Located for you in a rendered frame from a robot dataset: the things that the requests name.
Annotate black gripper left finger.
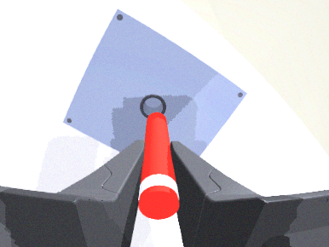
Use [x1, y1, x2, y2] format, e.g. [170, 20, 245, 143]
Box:
[0, 140, 145, 247]

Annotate light blue square panel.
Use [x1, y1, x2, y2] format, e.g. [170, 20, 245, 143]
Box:
[64, 9, 246, 157]

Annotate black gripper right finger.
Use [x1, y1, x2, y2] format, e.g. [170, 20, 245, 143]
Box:
[170, 141, 329, 247]

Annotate red peg with white band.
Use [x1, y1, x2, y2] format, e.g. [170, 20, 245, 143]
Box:
[138, 112, 179, 220]

